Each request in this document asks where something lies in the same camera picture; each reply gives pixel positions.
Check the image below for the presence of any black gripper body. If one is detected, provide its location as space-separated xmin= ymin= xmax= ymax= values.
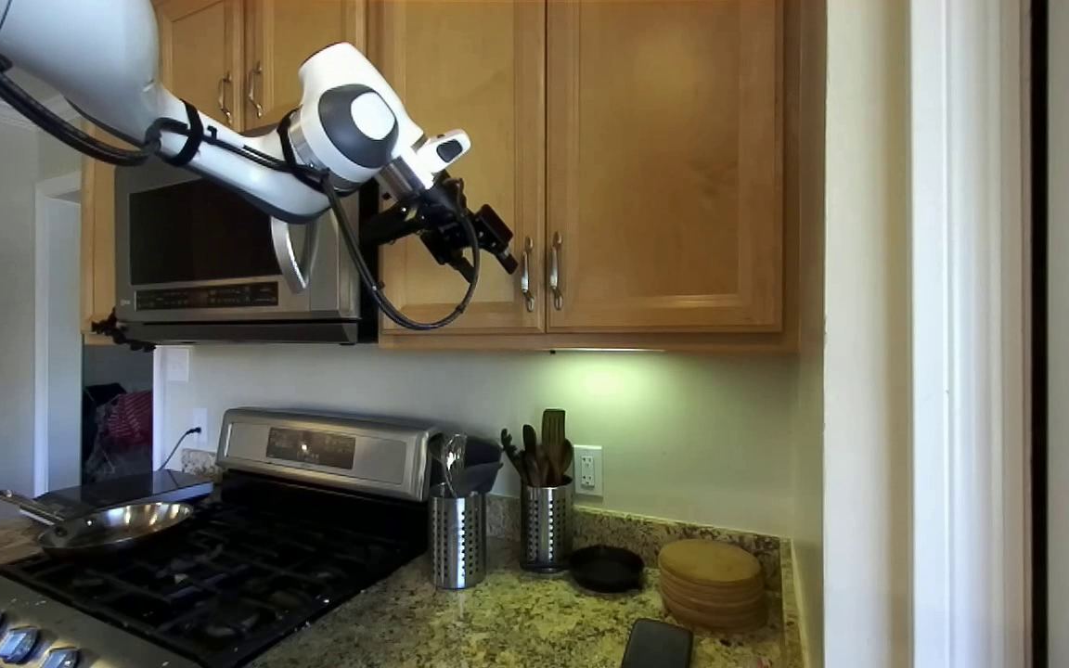
xmin=411 ymin=176 xmax=505 ymax=271

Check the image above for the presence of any silver cupboard door handle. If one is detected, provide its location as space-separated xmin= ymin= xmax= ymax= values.
xmin=515 ymin=235 xmax=537 ymax=313
xmin=547 ymin=231 xmax=568 ymax=313

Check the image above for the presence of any small wooden cupboard door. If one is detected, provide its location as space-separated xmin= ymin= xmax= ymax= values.
xmin=155 ymin=0 xmax=249 ymax=135
xmin=240 ymin=0 xmax=372 ymax=127

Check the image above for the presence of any wooden spatula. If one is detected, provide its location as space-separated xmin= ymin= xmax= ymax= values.
xmin=537 ymin=406 xmax=574 ymax=488

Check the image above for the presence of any black kitchen utensil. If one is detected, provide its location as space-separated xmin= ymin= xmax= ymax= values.
xmin=498 ymin=422 xmax=542 ymax=490

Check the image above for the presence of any silver ladle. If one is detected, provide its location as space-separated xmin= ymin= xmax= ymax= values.
xmin=426 ymin=427 xmax=469 ymax=499

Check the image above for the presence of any black spatula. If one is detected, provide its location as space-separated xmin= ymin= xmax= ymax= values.
xmin=458 ymin=433 xmax=508 ymax=499

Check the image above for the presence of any stainless steel microwave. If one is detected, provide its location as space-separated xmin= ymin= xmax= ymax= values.
xmin=110 ymin=159 xmax=384 ymax=349

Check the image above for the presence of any ribbed steel utensil holder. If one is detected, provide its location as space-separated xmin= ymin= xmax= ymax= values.
xmin=515 ymin=478 xmax=581 ymax=577
xmin=426 ymin=488 xmax=490 ymax=593

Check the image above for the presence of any black round dish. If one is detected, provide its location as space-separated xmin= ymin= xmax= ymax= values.
xmin=568 ymin=542 xmax=646 ymax=593

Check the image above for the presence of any stainless steel gas stove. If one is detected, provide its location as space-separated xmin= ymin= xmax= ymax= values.
xmin=0 ymin=406 xmax=473 ymax=668

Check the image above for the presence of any stainless steel frying pan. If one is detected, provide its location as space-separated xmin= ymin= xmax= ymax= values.
xmin=0 ymin=483 xmax=202 ymax=557

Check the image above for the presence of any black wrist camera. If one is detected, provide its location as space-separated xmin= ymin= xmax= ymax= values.
xmin=360 ymin=182 xmax=436 ymax=254

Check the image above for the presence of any wooden wall cupboard frame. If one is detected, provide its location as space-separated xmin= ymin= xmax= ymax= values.
xmin=363 ymin=0 xmax=831 ymax=364

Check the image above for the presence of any white wall outlet with plug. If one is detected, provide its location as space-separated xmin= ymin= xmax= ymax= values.
xmin=155 ymin=421 xmax=212 ymax=478

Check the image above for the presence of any white door frame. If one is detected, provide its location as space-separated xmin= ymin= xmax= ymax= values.
xmin=908 ymin=0 xmax=1041 ymax=668

